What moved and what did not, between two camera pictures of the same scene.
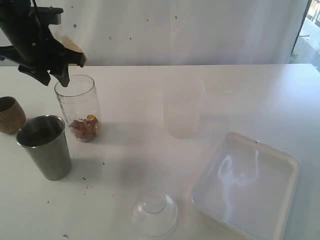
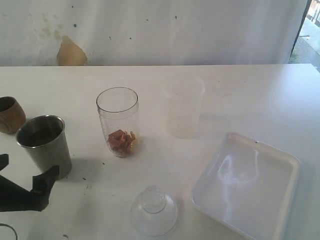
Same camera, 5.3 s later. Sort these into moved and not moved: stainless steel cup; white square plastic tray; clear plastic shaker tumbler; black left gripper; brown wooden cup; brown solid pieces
Moved: black left gripper; clear plastic shaker tumbler; brown solid pieces
Not moved: white square plastic tray; stainless steel cup; brown wooden cup
